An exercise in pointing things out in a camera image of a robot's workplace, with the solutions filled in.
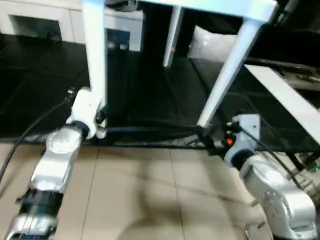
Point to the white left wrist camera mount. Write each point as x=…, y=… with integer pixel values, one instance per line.
x=85, y=107

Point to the black floor mat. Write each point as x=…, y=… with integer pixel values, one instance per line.
x=162, y=100

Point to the white flat panel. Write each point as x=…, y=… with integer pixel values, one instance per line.
x=282, y=95

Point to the white glass-door cabinet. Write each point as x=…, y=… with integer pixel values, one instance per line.
x=37, y=12

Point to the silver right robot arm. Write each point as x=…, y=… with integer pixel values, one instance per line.
x=275, y=195

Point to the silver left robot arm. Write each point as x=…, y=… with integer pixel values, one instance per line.
x=55, y=160

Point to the grey printed cushion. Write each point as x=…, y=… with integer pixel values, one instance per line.
x=212, y=42

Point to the white plastic table leg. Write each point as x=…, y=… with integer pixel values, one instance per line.
x=172, y=37
x=96, y=50
x=230, y=70

